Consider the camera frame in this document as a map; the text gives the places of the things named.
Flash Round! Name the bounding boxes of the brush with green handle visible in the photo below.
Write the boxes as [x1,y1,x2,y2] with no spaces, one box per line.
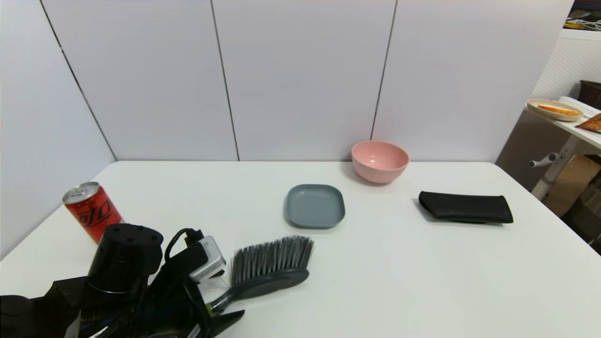
[206,235,315,316]

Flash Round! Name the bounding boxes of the red soda can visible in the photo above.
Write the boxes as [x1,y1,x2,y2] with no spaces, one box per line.
[62,182,125,245]

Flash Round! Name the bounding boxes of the gray square plate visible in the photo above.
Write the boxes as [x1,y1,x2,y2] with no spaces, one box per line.
[286,184,346,229]

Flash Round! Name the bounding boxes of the pink bowl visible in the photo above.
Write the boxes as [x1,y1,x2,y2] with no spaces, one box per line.
[351,140,410,184]

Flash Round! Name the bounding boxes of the black pouch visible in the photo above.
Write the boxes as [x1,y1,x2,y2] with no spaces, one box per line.
[418,191,514,224]

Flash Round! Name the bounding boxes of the beige plate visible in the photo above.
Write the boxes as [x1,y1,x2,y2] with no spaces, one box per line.
[527,99,584,123]

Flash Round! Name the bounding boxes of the cardboard box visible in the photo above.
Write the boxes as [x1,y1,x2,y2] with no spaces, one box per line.
[545,155,601,217]

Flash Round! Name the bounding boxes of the orange food slice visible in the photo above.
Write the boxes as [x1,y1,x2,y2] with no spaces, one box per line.
[538,104,581,116]

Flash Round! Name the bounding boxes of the white side table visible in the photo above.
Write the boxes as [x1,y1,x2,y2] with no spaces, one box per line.
[525,96,601,202]

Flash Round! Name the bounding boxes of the orange snack bag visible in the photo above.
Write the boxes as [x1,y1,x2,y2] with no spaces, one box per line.
[575,113,601,134]

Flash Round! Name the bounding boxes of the dark brown basket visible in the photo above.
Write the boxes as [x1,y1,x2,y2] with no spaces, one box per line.
[577,80,601,110]

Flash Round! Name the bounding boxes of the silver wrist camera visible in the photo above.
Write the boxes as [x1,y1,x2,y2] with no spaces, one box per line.
[190,236,227,284]

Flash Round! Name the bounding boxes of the black camera cable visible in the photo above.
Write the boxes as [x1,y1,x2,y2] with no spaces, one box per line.
[163,228,204,264]

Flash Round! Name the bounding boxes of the white cables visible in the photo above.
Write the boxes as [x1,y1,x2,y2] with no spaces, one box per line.
[564,18,601,31]

